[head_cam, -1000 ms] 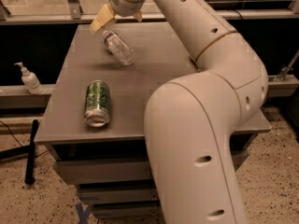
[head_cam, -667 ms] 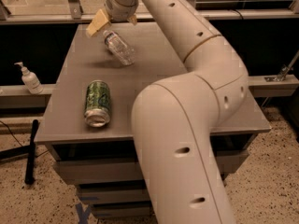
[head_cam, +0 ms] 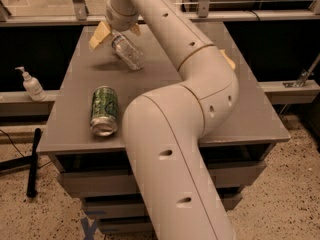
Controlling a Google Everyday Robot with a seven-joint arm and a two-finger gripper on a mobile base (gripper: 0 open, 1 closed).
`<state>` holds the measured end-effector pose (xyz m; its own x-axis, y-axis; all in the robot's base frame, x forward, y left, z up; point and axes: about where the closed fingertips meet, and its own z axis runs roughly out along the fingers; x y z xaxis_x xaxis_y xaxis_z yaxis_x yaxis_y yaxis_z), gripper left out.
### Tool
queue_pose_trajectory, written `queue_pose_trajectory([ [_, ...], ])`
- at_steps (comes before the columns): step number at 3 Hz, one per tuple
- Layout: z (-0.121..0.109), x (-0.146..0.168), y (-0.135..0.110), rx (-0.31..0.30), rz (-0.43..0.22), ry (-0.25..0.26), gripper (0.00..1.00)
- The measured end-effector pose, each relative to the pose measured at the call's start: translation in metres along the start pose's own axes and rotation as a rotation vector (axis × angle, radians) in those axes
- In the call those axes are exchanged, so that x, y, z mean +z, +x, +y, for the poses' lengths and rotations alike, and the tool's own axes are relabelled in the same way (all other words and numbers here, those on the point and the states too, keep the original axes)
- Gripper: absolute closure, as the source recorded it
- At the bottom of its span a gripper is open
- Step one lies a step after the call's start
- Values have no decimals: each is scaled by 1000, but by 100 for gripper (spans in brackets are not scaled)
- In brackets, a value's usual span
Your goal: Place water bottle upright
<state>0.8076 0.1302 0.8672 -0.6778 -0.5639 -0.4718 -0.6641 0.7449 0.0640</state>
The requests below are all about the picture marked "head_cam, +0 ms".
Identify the top grey drawer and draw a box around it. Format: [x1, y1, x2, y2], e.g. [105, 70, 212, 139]
[57, 161, 266, 198]

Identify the grey drawer cabinet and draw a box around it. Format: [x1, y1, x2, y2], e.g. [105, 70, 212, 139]
[37, 22, 291, 236]

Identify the clear plastic water bottle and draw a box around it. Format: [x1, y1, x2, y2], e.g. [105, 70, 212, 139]
[111, 33, 144, 71]

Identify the metal bracket clamp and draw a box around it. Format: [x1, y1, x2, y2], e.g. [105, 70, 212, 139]
[284, 53, 320, 88]

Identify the grey drawer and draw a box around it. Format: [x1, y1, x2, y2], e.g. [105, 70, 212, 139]
[81, 193, 243, 220]
[97, 216, 153, 234]
[57, 161, 266, 198]

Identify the white pump dispenser bottle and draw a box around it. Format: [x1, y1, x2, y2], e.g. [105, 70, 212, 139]
[16, 66, 46, 101]

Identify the yellow sponge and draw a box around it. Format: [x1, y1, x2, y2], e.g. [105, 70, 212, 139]
[219, 49, 236, 71]

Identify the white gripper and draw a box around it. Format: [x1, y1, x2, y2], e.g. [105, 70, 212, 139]
[89, 1, 141, 49]

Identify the bottom grey drawer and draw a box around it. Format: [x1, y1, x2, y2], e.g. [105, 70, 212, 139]
[97, 216, 153, 234]

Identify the green soda can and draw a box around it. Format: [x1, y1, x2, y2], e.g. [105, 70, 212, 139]
[90, 86, 118, 137]

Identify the metal railing frame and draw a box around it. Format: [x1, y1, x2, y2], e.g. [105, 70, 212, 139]
[0, 0, 319, 25]

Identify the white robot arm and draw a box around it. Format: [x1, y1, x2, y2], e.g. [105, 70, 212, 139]
[106, 0, 239, 240]

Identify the black pole stand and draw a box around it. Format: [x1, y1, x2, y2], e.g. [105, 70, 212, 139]
[0, 128, 41, 198]

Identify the black cable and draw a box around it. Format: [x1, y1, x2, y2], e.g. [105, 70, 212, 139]
[0, 129, 26, 159]

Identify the middle grey drawer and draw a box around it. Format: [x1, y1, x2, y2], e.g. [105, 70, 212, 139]
[81, 193, 243, 220]

